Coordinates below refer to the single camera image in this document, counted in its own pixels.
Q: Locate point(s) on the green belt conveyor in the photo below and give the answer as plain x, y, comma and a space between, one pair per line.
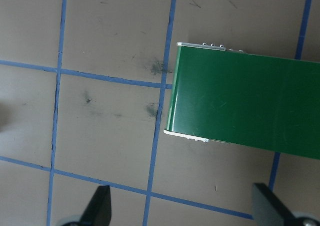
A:
250, 98

